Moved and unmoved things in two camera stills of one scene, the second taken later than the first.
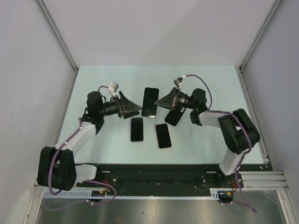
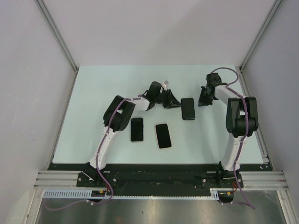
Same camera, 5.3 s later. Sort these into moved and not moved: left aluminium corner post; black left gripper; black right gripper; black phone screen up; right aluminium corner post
Moved: black right gripper; black left gripper
Not moved: right aluminium corner post; left aluminium corner post; black phone screen up
